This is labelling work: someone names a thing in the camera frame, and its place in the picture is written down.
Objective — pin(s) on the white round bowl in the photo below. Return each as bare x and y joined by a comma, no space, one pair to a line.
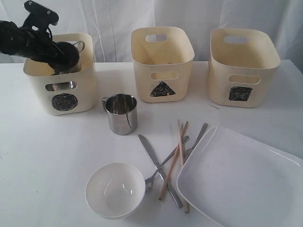
115,191

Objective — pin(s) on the steel mug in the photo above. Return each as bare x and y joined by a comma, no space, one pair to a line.
79,50
121,110

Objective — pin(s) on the white square plate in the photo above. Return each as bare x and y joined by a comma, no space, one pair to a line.
237,181

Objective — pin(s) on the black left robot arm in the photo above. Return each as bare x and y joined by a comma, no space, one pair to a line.
28,43

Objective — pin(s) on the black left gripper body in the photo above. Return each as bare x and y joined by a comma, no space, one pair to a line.
61,56

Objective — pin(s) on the wooden chopstick long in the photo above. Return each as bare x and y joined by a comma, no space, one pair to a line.
175,157

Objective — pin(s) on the cream bin with square mark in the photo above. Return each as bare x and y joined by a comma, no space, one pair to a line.
242,65

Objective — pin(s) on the stainless steel bowl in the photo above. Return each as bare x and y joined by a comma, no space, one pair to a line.
61,86

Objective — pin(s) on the cream bin with circle mark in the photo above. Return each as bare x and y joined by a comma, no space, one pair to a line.
83,97

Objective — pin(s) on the steel spoon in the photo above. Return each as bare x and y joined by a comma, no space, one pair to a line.
152,154

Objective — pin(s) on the cream bin with triangle mark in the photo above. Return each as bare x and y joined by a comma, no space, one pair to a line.
162,60

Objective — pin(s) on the wooden chopstick thin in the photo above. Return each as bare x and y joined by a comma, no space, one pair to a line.
181,133

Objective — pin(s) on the steel fork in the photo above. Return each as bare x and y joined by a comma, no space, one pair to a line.
190,150

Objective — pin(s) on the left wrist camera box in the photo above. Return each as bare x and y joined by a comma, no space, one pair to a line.
39,16

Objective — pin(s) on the steel table knife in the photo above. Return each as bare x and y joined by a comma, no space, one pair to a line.
171,190

